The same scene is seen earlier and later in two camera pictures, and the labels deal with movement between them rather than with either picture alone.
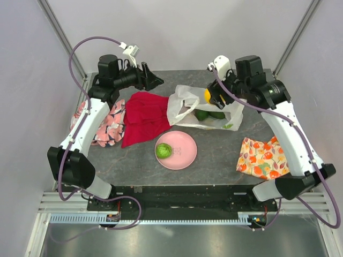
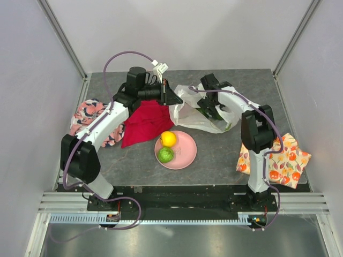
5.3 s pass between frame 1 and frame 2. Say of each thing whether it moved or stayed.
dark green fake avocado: moved
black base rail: stayed
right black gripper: moved
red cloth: stayed
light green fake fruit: moved
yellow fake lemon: moved
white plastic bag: stayed
